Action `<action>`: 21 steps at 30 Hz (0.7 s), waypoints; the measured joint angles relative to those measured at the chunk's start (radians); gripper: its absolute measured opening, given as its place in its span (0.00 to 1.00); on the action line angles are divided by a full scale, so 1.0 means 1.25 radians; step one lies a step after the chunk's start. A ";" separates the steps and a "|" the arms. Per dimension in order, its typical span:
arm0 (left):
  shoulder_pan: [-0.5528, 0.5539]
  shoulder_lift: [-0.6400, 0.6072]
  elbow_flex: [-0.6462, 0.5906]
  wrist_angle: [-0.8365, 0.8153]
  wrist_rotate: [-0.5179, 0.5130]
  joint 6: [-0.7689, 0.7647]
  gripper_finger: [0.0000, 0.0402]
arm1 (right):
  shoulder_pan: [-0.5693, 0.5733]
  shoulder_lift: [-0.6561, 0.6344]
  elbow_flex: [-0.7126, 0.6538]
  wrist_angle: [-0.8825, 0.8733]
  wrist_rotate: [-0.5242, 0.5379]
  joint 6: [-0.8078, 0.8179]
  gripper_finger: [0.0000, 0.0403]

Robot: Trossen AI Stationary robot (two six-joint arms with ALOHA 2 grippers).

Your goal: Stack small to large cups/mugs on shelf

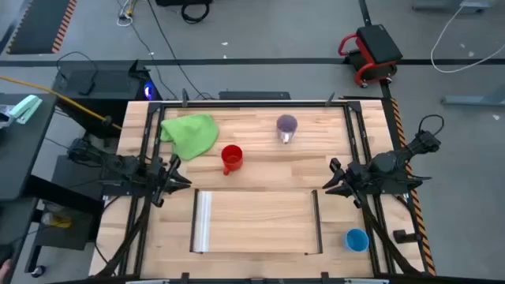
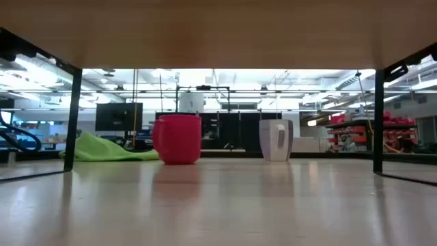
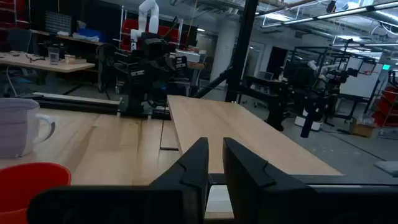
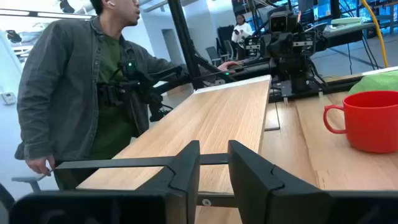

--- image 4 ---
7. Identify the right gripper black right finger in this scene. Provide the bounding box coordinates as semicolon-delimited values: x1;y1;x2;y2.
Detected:
228;139;398;224

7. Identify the black desk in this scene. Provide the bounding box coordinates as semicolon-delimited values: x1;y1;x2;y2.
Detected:
322;22;376;48

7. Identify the grey office chair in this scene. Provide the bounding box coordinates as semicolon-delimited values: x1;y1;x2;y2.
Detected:
205;40;234;67

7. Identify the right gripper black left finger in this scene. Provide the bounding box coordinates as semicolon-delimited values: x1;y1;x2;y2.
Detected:
9;139;201;224

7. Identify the black gantry post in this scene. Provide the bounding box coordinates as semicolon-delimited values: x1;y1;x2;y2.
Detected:
167;0;205;90

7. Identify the green cloth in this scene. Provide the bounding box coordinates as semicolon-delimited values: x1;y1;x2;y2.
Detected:
348;70;398;96

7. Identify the black aluminium table frame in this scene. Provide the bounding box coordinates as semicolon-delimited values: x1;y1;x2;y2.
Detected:
269;79;365;104

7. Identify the person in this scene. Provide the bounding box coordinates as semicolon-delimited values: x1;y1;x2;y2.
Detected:
14;0;240;191
231;14;253;44

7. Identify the red mug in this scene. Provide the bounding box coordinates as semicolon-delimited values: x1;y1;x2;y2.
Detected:
322;90;398;154

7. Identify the yellow cable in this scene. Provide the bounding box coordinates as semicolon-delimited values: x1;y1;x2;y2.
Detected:
360;0;389;68

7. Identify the white wall thermostat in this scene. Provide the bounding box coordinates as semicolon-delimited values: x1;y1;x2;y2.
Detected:
1;91;17;106

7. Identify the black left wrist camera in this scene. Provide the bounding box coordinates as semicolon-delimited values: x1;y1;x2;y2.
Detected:
268;10;299;34

